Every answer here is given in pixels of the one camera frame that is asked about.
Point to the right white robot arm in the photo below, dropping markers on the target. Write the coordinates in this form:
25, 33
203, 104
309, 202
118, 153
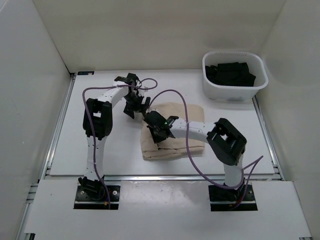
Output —
226, 142

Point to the aluminium rail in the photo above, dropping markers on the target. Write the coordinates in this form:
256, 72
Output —
267, 138
254, 177
57, 130

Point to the aluminium front rail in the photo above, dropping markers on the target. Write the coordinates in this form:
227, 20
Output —
254, 177

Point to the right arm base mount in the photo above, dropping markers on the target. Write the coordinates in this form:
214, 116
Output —
225, 200

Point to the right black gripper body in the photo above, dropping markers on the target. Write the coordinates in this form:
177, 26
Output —
156, 137

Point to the aluminium left rail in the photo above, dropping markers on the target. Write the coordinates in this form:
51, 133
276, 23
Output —
57, 130

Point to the white plastic basket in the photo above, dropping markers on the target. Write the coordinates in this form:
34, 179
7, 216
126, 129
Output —
256, 67

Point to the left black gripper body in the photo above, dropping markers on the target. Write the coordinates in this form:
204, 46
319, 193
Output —
134, 103

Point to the aluminium right rail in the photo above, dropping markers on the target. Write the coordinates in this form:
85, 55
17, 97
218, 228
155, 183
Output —
267, 138

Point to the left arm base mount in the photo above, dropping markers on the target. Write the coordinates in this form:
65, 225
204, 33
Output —
97, 199

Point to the black clothes in basket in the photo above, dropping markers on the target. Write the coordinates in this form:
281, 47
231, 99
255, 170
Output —
233, 74

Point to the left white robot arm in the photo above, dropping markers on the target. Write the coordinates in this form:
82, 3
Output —
98, 123

